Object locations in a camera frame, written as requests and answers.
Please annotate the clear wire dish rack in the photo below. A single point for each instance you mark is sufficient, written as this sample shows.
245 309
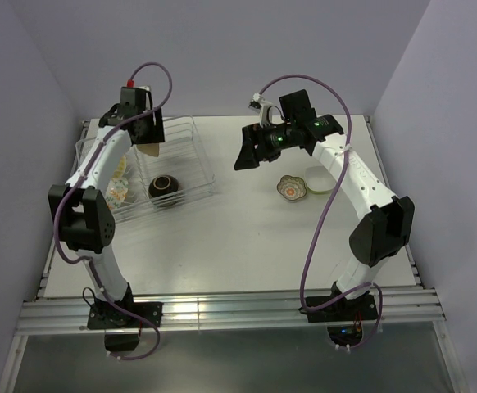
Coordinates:
182 155

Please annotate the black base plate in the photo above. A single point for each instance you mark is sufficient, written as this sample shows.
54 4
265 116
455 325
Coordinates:
151 311
361 309

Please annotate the tan wooden bowl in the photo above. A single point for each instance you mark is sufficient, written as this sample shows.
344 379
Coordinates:
149 149

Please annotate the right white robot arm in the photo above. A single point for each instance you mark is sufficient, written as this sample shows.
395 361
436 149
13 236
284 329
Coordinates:
385 219

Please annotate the dark brown glazed bowl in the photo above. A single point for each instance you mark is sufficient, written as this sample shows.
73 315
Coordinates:
165 191

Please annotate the small scalloped floral dish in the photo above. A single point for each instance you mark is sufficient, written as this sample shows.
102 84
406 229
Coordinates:
292 188

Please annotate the green and white bowl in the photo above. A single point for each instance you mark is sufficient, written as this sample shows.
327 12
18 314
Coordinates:
318 180

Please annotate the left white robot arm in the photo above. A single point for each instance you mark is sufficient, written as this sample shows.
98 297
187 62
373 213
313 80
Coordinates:
83 224

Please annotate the floral leaf pattern bowl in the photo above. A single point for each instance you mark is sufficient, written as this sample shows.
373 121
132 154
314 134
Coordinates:
116 192

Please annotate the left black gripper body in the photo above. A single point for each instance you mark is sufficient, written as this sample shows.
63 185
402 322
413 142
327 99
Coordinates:
152 128

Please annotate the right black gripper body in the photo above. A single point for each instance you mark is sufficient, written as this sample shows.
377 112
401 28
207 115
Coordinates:
273 140

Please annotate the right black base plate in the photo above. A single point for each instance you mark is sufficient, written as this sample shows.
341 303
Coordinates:
361 309

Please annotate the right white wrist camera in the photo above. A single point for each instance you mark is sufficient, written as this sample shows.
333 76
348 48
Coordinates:
263 108

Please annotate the aluminium rail frame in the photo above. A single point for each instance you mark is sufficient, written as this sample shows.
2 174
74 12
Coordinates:
272 309

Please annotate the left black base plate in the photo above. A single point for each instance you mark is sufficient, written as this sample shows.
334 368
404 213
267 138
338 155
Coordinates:
151 311

